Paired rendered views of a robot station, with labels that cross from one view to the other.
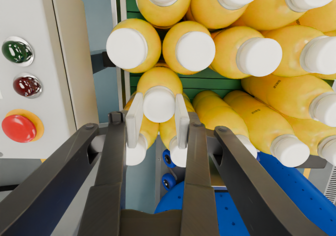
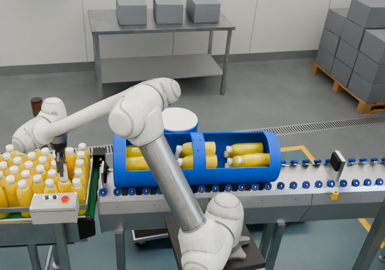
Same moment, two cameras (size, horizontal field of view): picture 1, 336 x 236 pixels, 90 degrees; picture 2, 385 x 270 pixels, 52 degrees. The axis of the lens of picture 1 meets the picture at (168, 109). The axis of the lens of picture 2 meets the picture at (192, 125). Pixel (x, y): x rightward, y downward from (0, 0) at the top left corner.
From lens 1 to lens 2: 1.99 m
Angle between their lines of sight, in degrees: 53
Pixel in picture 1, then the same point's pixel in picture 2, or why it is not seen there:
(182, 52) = (51, 173)
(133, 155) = (76, 180)
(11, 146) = (71, 203)
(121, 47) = (48, 182)
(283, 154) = (79, 155)
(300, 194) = not seen: hidden behind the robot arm
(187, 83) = not seen: hidden behind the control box
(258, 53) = (53, 163)
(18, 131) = (65, 198)
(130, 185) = not seen: outside the picture
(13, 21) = (40, 198)
